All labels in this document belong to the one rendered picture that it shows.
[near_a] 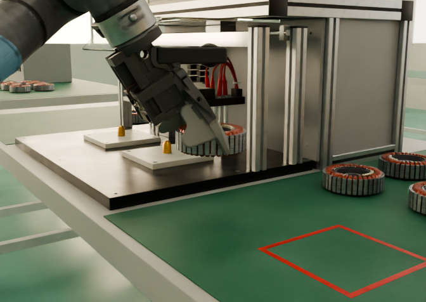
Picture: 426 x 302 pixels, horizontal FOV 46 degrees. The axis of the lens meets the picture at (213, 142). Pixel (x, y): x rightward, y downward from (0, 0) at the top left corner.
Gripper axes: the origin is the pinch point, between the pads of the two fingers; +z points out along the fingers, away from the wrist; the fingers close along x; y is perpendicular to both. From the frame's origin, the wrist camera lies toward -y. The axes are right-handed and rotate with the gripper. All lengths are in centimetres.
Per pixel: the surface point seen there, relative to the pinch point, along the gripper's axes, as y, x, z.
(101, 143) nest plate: 11, -49, 4
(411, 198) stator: -21.0, 12.3, 23.6
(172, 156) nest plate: 1.8, -28.0, 9.1
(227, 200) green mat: 1.8, -4.7, 12.6
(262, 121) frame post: -14.7, -14.0, 8.6
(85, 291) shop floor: 46, -125, 75
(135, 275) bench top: 21.2, 9.7, 4.9
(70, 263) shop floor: 48, -156, 74
